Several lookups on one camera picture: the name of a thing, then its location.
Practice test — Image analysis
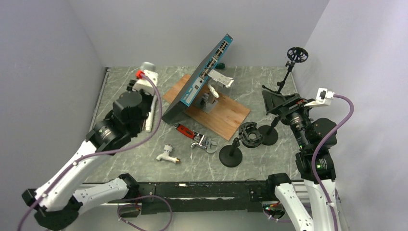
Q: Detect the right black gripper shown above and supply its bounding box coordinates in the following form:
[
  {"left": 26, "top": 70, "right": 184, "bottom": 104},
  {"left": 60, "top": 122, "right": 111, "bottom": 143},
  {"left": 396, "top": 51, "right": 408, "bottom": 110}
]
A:
[{"left": 262, "top": 89, "right": 315, "bottom": 149}]

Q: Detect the white microphone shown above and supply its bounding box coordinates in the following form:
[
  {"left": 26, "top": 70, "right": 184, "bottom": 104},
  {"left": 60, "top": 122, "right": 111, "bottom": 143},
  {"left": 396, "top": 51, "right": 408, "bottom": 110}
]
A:
[{"left": 145, "top": 95, "right": 158, "bottom": 132}]

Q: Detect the black round-base mic stand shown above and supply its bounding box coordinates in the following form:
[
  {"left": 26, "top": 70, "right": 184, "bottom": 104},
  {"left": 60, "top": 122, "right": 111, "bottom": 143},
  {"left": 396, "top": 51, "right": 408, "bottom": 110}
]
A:
[{"left": 219, "top": 122, "right": 264, "bottom": 168}]

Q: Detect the black tripod mic stand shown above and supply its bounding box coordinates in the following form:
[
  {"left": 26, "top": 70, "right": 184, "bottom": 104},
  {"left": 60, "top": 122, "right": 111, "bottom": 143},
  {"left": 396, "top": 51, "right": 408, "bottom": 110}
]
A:
[{"left": 262, "top": 47, "right": 309, "bottom": 94}]

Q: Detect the grey microphone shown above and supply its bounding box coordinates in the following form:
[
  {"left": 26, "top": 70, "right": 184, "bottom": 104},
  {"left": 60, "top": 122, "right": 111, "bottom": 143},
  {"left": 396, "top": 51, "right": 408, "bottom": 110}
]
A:
[{"left": 139, "top": 62, "right": 156, "bottom": 73}]

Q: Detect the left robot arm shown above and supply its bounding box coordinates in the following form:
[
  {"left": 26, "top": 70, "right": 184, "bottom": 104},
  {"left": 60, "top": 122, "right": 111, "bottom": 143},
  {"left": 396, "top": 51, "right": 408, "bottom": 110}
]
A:
[{"left": 22, "top": 77, "right": 160, "bottom": 231}]

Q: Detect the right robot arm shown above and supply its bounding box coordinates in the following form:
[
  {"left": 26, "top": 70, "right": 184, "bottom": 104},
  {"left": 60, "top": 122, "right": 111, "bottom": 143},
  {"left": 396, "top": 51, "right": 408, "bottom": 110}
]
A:
[{"left": 262, "top": 88, "right": 343, "bottom": 231}]

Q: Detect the white plastic faucet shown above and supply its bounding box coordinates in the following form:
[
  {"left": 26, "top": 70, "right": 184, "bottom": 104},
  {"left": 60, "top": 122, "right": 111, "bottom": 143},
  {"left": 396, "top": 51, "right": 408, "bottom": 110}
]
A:
[{"left": 156, "top": 144, "right": 180, "bottom": 164}]

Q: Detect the wooden board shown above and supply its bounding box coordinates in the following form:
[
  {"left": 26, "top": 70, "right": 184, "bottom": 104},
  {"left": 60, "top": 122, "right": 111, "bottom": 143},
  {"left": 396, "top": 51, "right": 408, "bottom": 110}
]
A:
[{"left": 163, "top": 74, "right": 250, "bottom": 141}]

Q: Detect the green small object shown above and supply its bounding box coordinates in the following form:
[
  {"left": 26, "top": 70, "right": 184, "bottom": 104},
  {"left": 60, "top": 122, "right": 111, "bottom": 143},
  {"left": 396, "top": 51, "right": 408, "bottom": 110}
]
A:
[{"left": 215, "top": 63, "right": 226, "bottom": 70}]

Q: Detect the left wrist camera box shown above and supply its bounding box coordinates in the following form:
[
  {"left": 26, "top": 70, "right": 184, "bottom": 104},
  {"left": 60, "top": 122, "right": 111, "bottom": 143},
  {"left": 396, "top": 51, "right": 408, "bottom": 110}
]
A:
[{"left": 132, "top": 70, "right": 158, "bottom": 96}]

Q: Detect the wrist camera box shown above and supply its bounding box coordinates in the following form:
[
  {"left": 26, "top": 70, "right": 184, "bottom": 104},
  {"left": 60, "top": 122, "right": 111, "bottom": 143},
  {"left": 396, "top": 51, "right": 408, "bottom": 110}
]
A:
[
  {"left": 305, "top": 88, "right": 335, "bottom": 108},
  {"left": 132, "top": 70, "right": 158, "bottom": 96}
]

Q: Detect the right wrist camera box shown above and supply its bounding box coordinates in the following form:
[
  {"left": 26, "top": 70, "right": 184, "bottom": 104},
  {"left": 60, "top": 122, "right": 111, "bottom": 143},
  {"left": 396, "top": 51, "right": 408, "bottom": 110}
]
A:
[{"left": 305, "top": 88, "right": 335, "bottom": 108}]

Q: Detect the grey metal bracket fixture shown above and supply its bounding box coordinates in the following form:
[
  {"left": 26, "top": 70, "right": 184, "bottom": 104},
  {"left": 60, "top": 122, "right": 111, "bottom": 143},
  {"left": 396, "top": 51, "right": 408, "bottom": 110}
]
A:
[{"left": 195, "top": 70, "right": 234, "bottom": 113}]

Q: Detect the blue network switch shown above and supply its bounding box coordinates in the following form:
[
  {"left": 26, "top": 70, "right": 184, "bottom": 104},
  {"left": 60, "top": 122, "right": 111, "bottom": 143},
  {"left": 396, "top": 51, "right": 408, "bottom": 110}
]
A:
[{"left": 162, "top": 34, "right": 233, "bottom": 124}]

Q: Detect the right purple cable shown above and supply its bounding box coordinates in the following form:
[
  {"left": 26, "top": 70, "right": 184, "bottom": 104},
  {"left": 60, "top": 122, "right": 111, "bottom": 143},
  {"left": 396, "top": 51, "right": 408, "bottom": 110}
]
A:
[{"left": 310, "top": 94, "right": 355, "bottom": 231}]

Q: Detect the purple loose cable loop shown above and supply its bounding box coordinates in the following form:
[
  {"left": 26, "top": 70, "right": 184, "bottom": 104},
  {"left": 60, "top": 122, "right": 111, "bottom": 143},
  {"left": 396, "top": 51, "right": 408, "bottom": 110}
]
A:
[{"left": 117, "top": 195, "right": 173, "bottom": 231}]

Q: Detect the black front rail frame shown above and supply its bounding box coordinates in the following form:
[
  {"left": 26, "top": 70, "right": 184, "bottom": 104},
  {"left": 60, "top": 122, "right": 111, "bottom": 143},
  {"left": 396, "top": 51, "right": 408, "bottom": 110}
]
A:
[{"left": 113, "top": 180, "right": 278, "bottom": 215}]

